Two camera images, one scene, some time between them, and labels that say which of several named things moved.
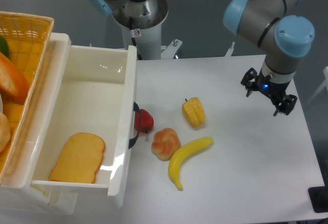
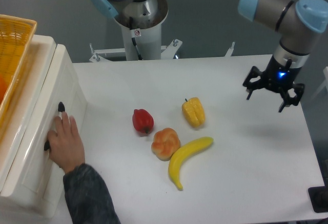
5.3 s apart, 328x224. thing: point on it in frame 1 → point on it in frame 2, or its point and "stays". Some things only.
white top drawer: (91, 122) → (35, 181)
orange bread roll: (165, 142) stays
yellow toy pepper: (193, 110) stays
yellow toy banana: (182, 154) stays
